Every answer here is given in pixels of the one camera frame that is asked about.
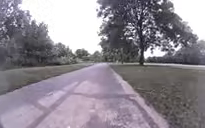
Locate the wide grass lawn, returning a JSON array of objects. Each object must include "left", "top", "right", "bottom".
[{"left": 109, "top": 63, "right": 205, "bottom": 128}]

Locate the grass strip with bare patches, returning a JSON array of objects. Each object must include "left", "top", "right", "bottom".
[{"left": 0, "top": 62, "right": 94, "bottom": 99}]

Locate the row of trees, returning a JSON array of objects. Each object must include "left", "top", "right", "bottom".
[{"left": 0, "top": 0, "right": 103, "bottom": 70}]

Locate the large dark tree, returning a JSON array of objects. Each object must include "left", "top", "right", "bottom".
[{"left": 96, "top": 0, "right": 199, "bottom": 66}]

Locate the pale road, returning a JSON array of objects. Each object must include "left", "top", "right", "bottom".
[{"left": 146, "top": 62, "right": 205, "bottom": 70}]

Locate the grey asphalt path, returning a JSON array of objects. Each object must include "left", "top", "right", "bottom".
[{"left": 0, "top": 62, "right": 173, "bottom": 128}]

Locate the distant wood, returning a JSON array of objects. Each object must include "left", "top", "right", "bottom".
[{"left": 146, "top": 39, "right": 205, "bottom": 66}]

